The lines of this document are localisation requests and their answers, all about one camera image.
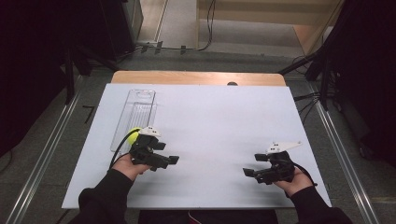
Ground black hanging cable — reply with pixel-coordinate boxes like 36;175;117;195
199;0;218;52

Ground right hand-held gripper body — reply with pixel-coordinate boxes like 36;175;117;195
254;141;303;187

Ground person's right hand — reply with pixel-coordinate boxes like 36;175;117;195
274;167;315;199

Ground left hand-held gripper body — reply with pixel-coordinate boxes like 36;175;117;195
128;125;172;173

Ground clear plastic tray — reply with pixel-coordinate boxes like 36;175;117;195
109;89;157;154

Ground yellow tennis ball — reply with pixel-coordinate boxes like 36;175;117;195
126;126;143;146

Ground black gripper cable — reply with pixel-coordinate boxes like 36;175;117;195
108;130;138;171
281;159;318;187

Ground metal floor rail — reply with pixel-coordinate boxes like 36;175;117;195
5;75;84;224
305;81;381;224

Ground bundle of black floor cables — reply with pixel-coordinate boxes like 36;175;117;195
292;91;322;123

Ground light wooden furniture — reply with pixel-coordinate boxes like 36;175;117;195
195;0;345;56

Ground black stand legs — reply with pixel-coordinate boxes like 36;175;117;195
62;41;120;105
277;46;332;111

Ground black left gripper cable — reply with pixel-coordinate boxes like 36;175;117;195
108;130;138;171

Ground person's left hand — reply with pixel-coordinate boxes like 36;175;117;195
111;152;152;183

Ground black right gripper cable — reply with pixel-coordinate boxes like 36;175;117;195
281;159;318;187

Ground wooden table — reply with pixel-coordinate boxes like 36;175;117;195
110;70;287;88

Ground white board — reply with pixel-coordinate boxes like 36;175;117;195
61;82;332;210

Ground black curtain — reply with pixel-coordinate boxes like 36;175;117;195
0;0;138;158
323;0;396;169

